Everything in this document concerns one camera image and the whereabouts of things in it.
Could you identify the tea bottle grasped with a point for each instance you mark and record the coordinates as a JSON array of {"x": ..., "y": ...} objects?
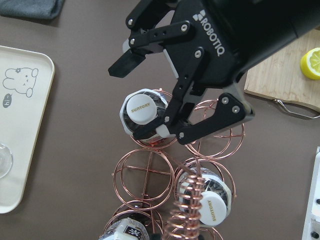
[{"x": 140, "y": 108}]

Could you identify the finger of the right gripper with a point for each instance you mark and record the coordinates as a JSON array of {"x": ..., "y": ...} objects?
[
  {"x": 182, "y": 120},
  {"x": 146, "y": 38}
]

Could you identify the tea bottle at basket end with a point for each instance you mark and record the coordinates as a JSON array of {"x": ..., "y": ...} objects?
[{"x": 127, "y": 224}]

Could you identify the half lemon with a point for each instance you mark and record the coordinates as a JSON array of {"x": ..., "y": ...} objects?
[{"x": 310, "y": 64}]

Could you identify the grey folded cloth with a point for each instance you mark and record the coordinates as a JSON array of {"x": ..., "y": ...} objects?
[{"x": 34, "y": 9}]

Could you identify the wine glass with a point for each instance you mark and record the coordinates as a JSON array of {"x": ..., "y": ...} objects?
[{"x": 6, "y": 160}]

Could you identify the bamboo cutting board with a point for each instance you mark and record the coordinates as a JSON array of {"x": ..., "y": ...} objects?
[{"x": 279, "y": 78}]

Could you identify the copper wire bottle basket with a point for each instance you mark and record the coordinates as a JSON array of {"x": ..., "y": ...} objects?
[{"x": 145, "y": 178}]

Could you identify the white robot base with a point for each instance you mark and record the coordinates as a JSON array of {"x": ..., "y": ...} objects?
[{"x": 311, "y": 228}]

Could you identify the cream rabbit tray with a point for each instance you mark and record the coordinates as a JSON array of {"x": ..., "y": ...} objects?
[{"x": 25, "y": 81}]

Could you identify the tea bottle near handle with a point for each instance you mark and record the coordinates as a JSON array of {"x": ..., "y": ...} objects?
[{"x": 216, "y": 199}]

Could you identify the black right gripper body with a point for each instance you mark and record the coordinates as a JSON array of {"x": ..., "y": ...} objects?
[{"x": 227, "y": 38}]

